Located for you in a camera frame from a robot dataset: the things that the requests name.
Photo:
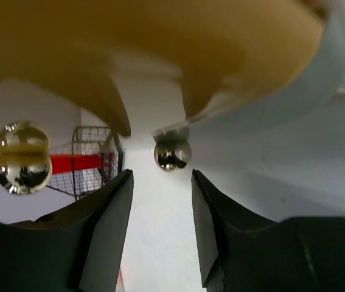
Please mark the black wire mesh file rack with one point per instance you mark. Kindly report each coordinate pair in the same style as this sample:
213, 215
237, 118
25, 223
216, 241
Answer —
88, 140

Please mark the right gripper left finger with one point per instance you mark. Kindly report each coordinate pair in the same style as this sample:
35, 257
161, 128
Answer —
76, 248

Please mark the red A4 file folder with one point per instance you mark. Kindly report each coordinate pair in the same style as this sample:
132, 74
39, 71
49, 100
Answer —
38, 167

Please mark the pale green bottom drawer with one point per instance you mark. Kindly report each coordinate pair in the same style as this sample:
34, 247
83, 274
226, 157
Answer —
317, 84

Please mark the yellow drawer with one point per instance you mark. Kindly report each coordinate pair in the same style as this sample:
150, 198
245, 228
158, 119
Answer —
147, 67

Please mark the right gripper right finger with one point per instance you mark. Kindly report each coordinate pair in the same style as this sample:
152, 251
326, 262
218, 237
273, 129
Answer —
239, 250

